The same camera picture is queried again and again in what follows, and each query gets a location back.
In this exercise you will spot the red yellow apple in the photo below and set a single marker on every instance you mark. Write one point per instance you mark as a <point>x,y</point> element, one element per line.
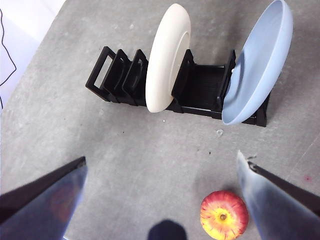
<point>222,215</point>

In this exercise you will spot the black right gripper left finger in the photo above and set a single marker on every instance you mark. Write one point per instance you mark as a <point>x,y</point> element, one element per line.
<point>42,205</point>

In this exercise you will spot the blue round plate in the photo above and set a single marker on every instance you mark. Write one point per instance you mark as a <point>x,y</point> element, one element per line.
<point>260,62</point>

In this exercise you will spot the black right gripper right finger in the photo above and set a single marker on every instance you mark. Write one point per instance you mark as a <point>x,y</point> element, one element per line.
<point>282,207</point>

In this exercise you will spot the cream white round plate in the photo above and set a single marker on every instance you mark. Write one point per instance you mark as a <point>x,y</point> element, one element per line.
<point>165,62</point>

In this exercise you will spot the black plastic plate rack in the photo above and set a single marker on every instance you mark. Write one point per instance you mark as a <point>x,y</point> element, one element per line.
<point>200,83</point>

